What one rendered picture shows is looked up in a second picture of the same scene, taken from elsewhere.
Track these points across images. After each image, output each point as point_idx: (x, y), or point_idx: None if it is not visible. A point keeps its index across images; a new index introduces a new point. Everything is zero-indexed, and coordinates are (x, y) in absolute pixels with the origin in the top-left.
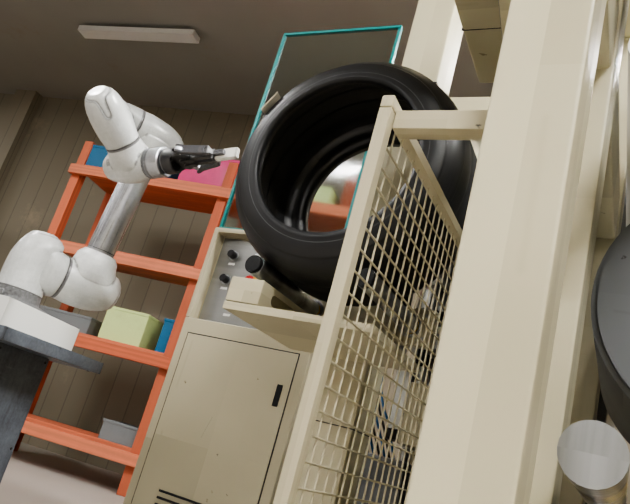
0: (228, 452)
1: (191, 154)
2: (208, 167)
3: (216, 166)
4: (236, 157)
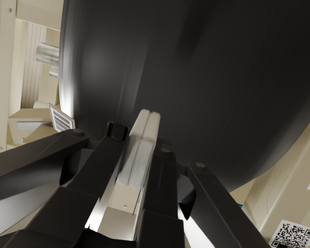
0: None
1: (20, 164)
2: (221, 207)
3: (211, 176)
4: (149, 110)
